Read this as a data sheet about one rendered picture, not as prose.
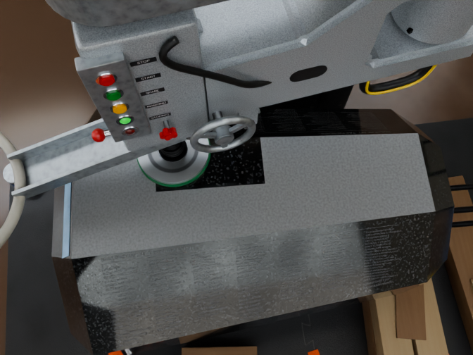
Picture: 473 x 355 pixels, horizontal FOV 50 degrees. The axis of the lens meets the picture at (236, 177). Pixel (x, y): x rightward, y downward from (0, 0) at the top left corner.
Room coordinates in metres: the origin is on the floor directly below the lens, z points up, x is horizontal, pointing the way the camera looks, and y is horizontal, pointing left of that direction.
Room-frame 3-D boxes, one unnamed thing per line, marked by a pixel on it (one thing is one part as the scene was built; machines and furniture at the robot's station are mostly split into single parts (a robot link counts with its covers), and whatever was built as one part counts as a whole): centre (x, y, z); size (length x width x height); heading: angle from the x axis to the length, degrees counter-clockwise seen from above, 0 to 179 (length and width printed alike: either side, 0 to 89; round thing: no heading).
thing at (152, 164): (0.60, 0.19, 0.89); 0.21 x 0.21 x 0.01
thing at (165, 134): (0.48, 0.15, 1.28); 0.04 x 0.04 x 0.04; 15
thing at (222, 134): (0.51, 0.04, 1.24); 0.15 x 0.10 x 0.15; 105
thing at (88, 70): (0.47, 0.22, 1.42); 0.08 x 0.03 x 0.28; 105
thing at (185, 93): (0.62, 0.11, 1.36); 0.36 x 0.22 x 0.45; 105
